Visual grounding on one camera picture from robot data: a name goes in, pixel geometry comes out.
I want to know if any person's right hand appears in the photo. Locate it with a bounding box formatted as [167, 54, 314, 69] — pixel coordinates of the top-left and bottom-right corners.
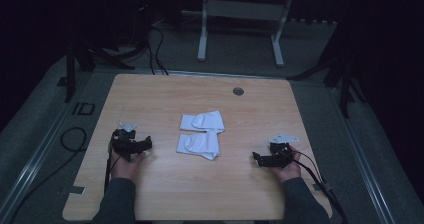
[268, 145, 303, 184]

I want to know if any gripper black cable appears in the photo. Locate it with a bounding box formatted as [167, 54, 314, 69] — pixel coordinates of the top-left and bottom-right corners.
[293, 150, 349, 224]
[103, 150, 122, 195]

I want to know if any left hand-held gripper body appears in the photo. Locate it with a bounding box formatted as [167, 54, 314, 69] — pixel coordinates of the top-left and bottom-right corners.
[110, 121, 146, 162]

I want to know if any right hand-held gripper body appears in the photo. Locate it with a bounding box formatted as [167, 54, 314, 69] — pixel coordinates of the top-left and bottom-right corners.
[259, 133, 300, 169]

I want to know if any white sock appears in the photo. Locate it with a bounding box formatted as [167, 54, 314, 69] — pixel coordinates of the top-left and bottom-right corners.
[175, 130, 222, 161]
[179, 110, 226, 134]

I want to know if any grey tape piece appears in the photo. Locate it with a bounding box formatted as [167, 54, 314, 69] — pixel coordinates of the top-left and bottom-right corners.
[68, 185, 87, 196]
[312, 182, 334, 192]

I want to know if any black tripod stand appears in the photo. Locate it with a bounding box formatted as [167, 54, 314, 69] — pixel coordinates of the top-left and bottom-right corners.
[285, 20, 368, 120]
[56, 3, 151, 104]

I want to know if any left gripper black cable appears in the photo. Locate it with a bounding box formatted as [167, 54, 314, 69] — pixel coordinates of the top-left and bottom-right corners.
[103, 150, 122, 195]

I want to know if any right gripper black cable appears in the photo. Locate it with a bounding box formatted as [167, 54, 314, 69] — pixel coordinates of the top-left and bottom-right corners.
[293, 150, 349, 224]

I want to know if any white metal table frame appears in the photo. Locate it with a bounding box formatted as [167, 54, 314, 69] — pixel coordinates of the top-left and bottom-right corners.
[196, 0, 296, 68]

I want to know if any black floor cable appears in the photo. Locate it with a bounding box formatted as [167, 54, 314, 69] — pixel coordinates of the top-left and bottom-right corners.
[146, 23, 170, 76]
[6, 127, 88, 224]

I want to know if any person's left hand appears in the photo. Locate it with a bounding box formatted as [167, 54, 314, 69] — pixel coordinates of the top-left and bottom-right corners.
[108, 143, 147, 181]

